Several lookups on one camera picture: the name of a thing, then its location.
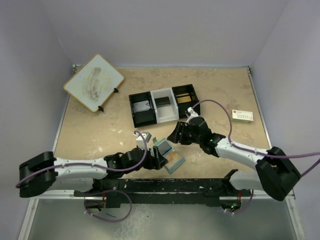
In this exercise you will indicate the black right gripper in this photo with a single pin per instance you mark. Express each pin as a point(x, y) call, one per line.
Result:
point(176, 137)

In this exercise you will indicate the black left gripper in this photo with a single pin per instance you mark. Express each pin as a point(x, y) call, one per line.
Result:
point(160, 160)

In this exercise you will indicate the gold credit card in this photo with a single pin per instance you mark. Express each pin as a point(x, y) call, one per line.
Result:
point(173, 158)

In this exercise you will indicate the green leather card holder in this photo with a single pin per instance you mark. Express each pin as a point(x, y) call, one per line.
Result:
point(165, 147)

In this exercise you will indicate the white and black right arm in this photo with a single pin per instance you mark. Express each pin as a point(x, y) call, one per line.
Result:
point(273, 172)

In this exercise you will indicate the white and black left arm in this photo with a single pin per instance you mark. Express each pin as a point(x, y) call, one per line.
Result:
point(45, 172)

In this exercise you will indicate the black card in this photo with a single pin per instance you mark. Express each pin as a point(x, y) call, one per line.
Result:
point(162, 101)

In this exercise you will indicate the silver VIP card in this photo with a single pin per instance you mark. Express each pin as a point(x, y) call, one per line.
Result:
point(141, 106)

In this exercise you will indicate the white card box red logo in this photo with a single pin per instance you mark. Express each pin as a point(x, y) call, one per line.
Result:
point(242, 116)

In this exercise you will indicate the white middle bin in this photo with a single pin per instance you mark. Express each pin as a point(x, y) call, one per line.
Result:
point(166, 113)

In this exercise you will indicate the black bin right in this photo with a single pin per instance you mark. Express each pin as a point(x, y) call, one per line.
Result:
point(181, 91)

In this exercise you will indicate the black bin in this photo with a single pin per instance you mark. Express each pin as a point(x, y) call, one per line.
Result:
point(181, 91)
point(145, 118)

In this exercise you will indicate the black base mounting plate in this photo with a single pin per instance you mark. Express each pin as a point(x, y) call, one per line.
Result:
point(211, 192)

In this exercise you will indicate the black bin left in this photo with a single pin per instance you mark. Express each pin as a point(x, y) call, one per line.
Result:
point(145, 118)

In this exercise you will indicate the yellow rimmed whiteboard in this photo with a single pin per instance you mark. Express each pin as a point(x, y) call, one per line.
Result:
point(94, 83)

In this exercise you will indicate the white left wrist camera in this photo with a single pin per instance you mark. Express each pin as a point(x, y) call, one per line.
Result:
point(142, 139)

